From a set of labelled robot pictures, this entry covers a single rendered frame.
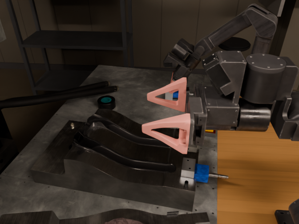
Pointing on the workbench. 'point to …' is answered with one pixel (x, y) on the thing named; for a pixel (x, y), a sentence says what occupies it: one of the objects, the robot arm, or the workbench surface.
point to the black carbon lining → (135, 163)
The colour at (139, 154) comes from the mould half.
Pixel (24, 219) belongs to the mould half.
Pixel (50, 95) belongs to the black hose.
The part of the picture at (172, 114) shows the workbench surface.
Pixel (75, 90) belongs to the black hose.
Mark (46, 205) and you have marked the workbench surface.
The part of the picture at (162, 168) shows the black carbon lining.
